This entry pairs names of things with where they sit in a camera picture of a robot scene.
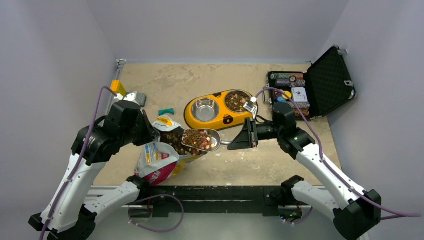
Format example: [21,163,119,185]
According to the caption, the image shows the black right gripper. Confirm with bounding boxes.
[228,116,283,150]

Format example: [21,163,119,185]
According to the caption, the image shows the white yellow pet food bag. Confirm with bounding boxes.
[134,115,207,186]

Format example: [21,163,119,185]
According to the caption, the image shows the metal food scoop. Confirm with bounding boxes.
[181,128,231,152]

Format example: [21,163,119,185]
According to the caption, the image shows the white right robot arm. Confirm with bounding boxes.
[227,103,382,240]

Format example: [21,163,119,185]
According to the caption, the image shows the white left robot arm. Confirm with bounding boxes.
[28,100,159,240]

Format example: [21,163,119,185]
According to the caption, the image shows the yellow double pet bowl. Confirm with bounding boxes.
[184,89,252,131]

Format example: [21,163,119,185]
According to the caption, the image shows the teal arch block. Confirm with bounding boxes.
[158,108,175,116]

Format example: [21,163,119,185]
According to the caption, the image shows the blue toy brick base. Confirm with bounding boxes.
[134,91,147,108]

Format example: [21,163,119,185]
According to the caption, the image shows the yellow toy brick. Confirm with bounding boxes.
[110,79,127,97]

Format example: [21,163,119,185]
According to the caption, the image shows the yellow dealer chip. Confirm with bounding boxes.
[281,91,292,100]

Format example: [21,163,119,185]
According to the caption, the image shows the white card box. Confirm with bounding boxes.
[291,87,308,103]

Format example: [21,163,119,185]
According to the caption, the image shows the black poker chip case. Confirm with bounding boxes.
[263,45,357,120]

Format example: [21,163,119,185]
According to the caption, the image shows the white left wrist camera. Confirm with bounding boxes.
[112,91,141,106]

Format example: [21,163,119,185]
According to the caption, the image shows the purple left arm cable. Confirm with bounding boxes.
[39,86,118,240]

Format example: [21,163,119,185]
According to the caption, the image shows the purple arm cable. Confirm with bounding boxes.
[255,87,422,221]
[39,86,118,240]

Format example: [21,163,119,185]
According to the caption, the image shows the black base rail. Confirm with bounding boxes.
[86,185,332,219]

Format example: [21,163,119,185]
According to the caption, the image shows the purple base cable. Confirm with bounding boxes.
[128,194,185,234]

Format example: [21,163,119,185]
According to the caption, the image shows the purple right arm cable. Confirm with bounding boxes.
[255,87,422,221]

